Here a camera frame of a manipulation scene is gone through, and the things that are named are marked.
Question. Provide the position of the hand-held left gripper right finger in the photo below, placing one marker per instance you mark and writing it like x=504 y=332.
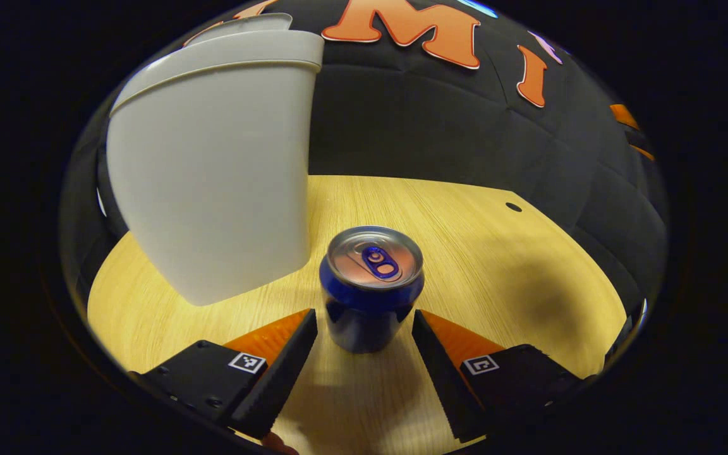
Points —
x=440 y=379

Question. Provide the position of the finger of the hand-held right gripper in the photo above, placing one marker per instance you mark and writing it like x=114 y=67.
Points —
x=624 y=116
x=643 y=153

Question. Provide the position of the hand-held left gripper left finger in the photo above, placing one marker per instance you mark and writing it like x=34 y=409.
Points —
x=285 y=373

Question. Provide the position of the blue pop can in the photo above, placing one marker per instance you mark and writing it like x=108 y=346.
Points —
x=367 y=316

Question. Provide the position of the white desktop garbage bin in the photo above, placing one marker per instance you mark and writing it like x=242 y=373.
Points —
x=212 y=189

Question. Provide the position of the wooden desktop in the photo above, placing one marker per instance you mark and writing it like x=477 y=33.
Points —
x=465 y=253

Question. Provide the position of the black backdrop cloth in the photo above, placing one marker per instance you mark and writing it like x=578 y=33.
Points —
x=414 y=114

